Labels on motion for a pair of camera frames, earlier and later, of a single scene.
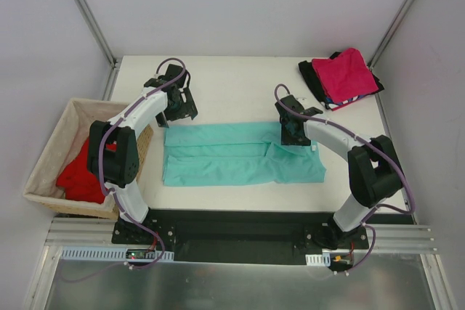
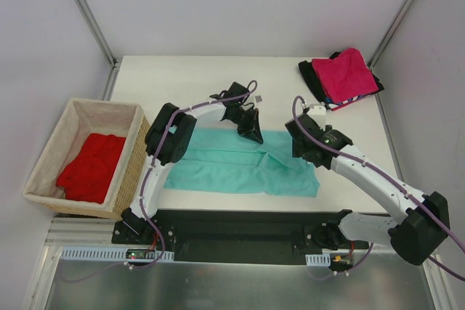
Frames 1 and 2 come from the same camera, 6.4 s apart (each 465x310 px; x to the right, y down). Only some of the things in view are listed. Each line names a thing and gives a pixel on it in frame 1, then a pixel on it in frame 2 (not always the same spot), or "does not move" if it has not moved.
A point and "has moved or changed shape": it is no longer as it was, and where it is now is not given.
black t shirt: (313, 82) does not move
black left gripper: (183, 107) to (248, 120)
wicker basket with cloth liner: (61, 176) does not move
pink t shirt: (346, 76) does not move
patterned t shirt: (334, 106) does not move
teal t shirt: (236, 154) has moved or changed shape
